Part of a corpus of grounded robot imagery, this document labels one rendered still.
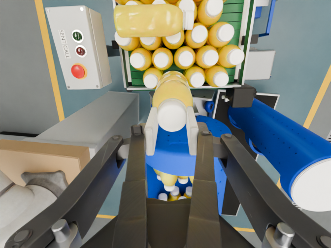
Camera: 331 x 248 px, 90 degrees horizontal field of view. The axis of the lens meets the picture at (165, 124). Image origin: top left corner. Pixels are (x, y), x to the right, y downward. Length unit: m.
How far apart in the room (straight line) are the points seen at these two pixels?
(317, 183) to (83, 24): 0.96
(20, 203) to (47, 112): 1.50
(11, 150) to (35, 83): 1.30
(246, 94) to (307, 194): 0.50
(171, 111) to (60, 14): 0.41
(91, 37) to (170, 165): 0.39
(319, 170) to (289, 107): 1.18
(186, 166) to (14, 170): 0.70
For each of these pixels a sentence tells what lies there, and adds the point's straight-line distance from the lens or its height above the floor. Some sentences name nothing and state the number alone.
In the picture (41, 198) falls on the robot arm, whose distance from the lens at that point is 0.75.
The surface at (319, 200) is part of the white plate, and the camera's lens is 0.98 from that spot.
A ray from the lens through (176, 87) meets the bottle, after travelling 0.25.
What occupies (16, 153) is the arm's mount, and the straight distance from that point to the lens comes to 0.84.
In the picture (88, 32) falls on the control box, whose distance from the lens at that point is 0.51.
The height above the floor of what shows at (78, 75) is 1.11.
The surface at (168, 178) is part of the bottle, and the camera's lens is 0.59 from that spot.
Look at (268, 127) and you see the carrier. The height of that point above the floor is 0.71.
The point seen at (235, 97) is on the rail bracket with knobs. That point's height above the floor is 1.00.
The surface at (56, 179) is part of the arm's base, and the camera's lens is 0.77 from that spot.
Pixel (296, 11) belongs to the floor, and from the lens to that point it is 1.84.
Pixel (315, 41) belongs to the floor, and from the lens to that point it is 1.94.
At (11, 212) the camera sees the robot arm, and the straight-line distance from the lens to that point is 0.71.
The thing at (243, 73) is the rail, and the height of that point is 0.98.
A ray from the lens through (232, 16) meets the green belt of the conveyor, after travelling 0.70.
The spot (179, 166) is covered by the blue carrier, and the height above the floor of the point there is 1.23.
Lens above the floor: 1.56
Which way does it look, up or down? 66 degrees down
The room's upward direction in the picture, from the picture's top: 173 degrees counter-clockwise
